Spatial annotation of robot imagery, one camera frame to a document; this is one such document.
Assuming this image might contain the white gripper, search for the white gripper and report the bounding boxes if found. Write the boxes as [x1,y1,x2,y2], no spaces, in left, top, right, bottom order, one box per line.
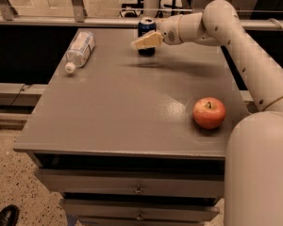
[131,15,182,50]

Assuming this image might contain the metal railing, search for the metal railing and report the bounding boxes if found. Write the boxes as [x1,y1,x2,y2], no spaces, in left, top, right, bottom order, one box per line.
[0,0,283,30]

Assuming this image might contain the red apple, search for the red apple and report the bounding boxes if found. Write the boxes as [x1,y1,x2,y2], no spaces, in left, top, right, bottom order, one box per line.
[192,97,226,130]

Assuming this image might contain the lower grey drawer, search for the lower grey drawer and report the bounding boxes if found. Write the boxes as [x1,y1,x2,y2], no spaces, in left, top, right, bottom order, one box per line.
[59,199,219,222]

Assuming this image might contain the blue pepsi can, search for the blue pepsi can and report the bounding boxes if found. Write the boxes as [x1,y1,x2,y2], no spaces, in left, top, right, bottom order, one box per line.
[138,17,157,57]

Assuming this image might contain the black office chair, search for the black office chair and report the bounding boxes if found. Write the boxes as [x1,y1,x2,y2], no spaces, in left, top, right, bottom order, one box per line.
[119,0,184,18]

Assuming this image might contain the clear plastic water bottle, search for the clear plastic water bottle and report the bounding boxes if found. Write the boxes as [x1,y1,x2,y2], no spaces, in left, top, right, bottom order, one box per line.
[65,32,95,73]

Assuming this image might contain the grey drawer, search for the grey drawer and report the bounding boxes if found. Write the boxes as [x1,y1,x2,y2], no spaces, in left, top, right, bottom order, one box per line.
[35,169,224,198]
[59,199,219,222]

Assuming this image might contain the upper grey drawer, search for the upper grey drawer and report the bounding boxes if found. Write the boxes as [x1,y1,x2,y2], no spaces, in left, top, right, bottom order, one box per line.
[35,169,224,198]

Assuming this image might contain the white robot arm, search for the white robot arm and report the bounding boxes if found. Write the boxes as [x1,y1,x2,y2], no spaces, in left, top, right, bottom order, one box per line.
[132,0,283,226]

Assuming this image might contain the black leather shoe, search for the black leather shoe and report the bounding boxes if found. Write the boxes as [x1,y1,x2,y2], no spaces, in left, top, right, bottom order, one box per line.
[0,204,20,226]

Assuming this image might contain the grey drawer cabinet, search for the grey drawer cabinet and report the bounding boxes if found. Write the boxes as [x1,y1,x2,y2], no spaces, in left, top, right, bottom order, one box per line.
[14,29,247,226]

